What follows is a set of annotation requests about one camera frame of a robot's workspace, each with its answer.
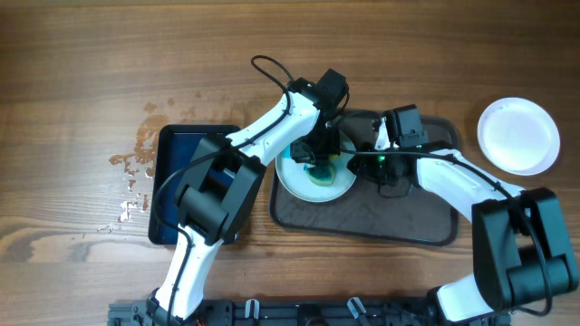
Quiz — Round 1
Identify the green sponge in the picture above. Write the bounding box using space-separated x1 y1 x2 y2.
304 163 336 187

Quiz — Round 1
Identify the white plate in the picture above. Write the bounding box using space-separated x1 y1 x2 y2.
477 97 561 176
275 145 356 203

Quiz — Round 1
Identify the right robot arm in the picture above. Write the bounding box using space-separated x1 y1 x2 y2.
349 105 579 325

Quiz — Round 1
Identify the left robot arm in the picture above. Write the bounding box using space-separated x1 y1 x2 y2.
146 70 349 325

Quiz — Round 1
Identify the blue water tray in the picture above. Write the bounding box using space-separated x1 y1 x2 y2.
148 124 240 245

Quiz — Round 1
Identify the left black cable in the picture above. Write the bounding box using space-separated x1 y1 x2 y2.
150 54 295 326

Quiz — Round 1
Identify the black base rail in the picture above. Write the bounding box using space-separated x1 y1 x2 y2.
107 297 511 326

